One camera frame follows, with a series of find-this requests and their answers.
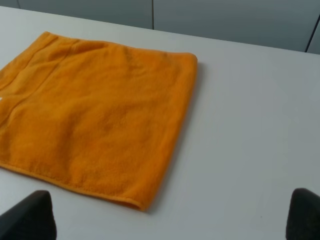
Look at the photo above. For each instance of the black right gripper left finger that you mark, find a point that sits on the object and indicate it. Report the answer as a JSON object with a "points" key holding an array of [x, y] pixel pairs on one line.
{"points": [[30, 219]]}

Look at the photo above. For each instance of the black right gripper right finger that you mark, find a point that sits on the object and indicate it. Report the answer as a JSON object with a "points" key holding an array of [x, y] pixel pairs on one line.
{"points": [[303, 221]]}

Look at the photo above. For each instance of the orange terry towel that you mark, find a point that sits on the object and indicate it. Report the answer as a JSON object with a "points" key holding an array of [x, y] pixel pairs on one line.
{"points": [[94, 117]]}

